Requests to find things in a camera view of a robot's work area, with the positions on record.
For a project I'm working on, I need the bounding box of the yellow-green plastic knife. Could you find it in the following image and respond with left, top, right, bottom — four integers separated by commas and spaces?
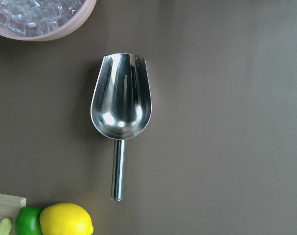
0, 218, 13, 235

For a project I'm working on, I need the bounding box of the green lime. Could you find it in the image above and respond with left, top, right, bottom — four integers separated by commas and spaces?
14, 207, 43, 235

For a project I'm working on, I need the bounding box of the bamboo cutting board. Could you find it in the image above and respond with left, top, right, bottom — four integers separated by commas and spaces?
0, 193, 26, 235

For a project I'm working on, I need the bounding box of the yellow lemon near lime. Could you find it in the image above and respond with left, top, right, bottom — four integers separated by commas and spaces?
40, 203, 94, 235

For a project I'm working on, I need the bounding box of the steel ice scoop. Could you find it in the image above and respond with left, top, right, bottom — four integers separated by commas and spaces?
90, 53, 152, 201

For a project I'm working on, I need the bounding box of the pink bowl of ice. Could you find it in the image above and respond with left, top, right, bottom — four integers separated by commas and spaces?
0, 0, 96, 42

